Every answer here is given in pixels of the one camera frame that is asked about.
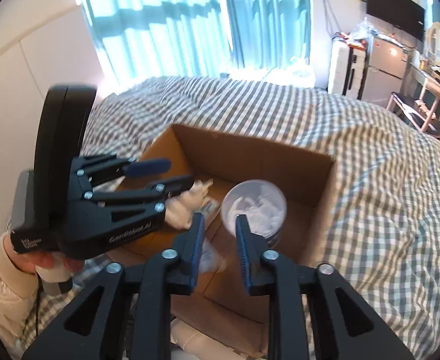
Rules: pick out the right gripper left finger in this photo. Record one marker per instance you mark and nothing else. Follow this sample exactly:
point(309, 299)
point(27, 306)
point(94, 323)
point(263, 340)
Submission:
point(93, 324)

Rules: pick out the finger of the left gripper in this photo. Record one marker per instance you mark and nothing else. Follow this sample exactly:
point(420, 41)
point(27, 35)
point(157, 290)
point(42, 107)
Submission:
point(155, 191)
point(95, 170)

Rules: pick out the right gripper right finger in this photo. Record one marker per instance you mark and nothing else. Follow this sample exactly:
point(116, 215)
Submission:
point(312, 310)

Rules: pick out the cream animal figurine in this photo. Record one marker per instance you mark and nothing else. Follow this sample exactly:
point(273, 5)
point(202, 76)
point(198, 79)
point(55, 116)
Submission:
point(180, 210)

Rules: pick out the person's left hand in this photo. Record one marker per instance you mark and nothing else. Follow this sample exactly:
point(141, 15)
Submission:
point(51, 262)

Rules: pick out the cream quilted jacket sleeve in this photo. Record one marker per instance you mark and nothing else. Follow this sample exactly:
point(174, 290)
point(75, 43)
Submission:
point(18, 292)

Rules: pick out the checkered bed duvet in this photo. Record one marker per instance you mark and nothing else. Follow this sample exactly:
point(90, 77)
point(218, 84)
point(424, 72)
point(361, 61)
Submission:
point(385, 232)

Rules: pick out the brown cardboard box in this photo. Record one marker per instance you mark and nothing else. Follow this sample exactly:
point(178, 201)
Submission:
point(286, 192)

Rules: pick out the teal window curtain right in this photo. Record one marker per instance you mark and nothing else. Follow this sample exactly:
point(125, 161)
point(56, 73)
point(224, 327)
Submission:
point(269, 34)

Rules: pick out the wooden chair black seat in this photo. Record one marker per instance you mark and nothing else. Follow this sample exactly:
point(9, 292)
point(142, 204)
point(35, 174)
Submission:
point(416, 112)

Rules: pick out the white hard suitcase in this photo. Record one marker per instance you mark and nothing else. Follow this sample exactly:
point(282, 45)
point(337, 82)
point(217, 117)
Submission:
point(346, 70)

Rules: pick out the wooden vanity desk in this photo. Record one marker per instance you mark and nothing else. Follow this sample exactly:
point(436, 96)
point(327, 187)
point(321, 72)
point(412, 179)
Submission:
point(439, 86)

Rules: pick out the silver mini fridge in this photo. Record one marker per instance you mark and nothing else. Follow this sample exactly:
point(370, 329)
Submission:
point(384, 69)

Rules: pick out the oval vanity mirror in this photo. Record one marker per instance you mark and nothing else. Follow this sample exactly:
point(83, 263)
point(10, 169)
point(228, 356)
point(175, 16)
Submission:
point(433, 44)

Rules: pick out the black wall television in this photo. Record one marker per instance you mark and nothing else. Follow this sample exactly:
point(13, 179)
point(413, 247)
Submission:
point(406, 15)

